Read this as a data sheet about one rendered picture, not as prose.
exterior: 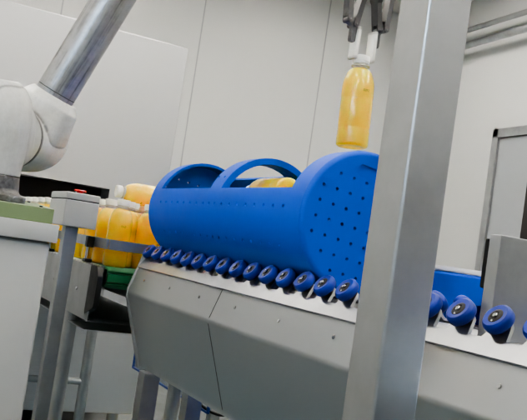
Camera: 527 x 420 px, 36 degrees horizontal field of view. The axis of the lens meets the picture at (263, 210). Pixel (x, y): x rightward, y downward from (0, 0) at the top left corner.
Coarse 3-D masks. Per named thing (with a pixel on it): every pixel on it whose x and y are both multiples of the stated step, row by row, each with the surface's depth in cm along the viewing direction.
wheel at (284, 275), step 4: (288, 268) 164; (280, 272) 165; (284, 272) 164; (288, 272) 163; (292, 272) 163; (280, 276) 164; (284, 276) 163; (288, 276) 162; (292, 276) 162; (276, 280) 164; (280, 280) 162; (284, 280) 162; (288, 280) 162; (292, 280) 162; (280, 284) 162; (284, 284) 162; (288, 284) 162
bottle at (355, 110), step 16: (352, 64) 179; (352, 80) 176; (368, 80) 177; (352, 96) 176; (368, 96) 176; (352, 112) 176; (368, 112) 176; (352, 128) 175; (368, 128) 177; (336, 144) 178; (352, 144) 175; (368, 144) 178
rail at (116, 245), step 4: (112, 240) 240; (116, 240) 240; (112, 244) 240; (116, 244) 240; (120, 244) 241; (124, 244) 241; (128, 244) 242; (132, 244) 243; (136, 244) 243; (140, 244) 244; (144, 244) 244; (108, 248) 240; (112, 248) 240; (116, 248) 240; (120, 248) 241; (124, 248) 242; (128, 248) 242; (132, 248) 243; (136, 248) 243; (140, 248) 244; (144, 248) 244; (136, 252) 243; (140, 252) 244
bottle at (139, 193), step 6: (126, 186) 262; (132, 186) 261; (138, 186) 262; (144, 186) 263; (150, 186) 264; (126, 192) 260; (132, 192) 260; (138, 192) 260; (144, 192) 261; (150, 192) 262; (126, 198) 261; (132, 198) 260; (138, 198) 261; (144, 198) 262; (150, 198) 262; (144, 204) 263
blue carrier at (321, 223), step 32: (256, 160) 195; (320, 160) 161; (352, 160) 159; (160, 192) 226; (192, 192) 206; (224, 192) 188; (256, 192) 174; (288, 192) 161; (320, 192) 156; (352, 192) 160; (160, 224) 224; (192, 224) 203; (224, 224) 185; (256, 224) 171; (288, 224) 159; (320, 224) 156; (352, 224) 160; (224, 256) 193; (256, 256) 176; (288, 256) 162; (320, 256) 157; (352, 256) 160
